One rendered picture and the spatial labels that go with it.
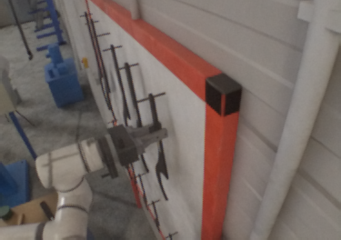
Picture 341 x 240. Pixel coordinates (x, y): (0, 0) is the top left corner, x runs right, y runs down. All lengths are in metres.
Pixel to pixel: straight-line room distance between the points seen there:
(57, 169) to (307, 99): 0.56
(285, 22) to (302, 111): 0.11
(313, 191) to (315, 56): 0.21
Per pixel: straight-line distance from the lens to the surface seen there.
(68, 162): 0.66
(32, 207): 2.32
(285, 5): 0.33
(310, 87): 0.28
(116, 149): 0.65
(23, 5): 12.89
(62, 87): 4.94
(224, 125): 0.44
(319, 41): 0.26
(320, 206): 0.41
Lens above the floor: 2.61
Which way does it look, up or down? 37 degrees down
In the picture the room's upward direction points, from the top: 5 degrees counter-clockwise
